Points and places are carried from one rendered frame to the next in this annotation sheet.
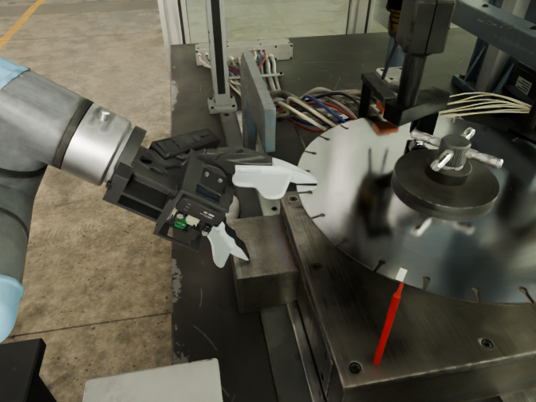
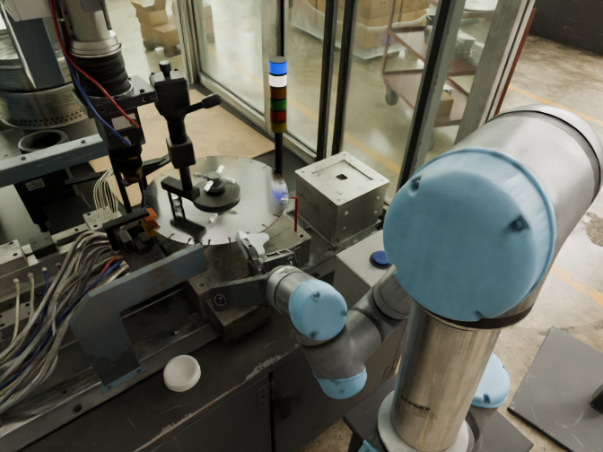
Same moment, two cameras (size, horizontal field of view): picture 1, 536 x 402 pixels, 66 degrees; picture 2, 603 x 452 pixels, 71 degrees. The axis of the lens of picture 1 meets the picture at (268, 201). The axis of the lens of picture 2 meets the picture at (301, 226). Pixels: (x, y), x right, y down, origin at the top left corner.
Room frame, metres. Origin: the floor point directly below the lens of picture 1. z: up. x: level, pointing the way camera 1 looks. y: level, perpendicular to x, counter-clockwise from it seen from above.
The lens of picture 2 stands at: (0.56, 0.57, 1.55)
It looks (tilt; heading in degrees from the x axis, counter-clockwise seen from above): 42 degrees down; 242
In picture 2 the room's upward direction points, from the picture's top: 2 degrees clockwise
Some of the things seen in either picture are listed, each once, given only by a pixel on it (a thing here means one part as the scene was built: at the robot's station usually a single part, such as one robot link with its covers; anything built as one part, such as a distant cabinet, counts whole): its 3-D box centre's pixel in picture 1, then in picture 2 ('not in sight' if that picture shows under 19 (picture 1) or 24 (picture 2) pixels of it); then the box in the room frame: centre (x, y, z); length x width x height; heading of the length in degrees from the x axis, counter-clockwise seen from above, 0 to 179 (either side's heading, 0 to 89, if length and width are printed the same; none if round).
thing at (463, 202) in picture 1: (446, 173); (215, 189); (0.37, -0.20, 0.96); 0.11 x 0.11 x 0.03
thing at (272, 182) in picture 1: (274, 183); (254, 239); (0.36, -0.01, 0.96); 0.09 x 0.06 x 0.03; 89
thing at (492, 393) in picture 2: not in sight; (459, 387); (0.17, 0.40, 0.91); 0.13 x 0.12 x 0.14; 19
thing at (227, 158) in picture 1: (233, 168); (252, 256); (0.38, 0.04, 0.97); 0.09 x 0.02 x 0.05; 89
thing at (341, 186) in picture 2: not in sight; (339, 198); (0.03, -0.20, 0.82); 0.18 x 0.18 x 0.15; 10
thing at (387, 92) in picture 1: (376, 107); (133, 229); (0.57, -0.16, 0.95); 0.10 x 0.03 x 0.07; 10
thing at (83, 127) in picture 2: not in sight; (49, 98); (0.69, -0.92, 0.93); 0.31 x 0.31 x 0.36
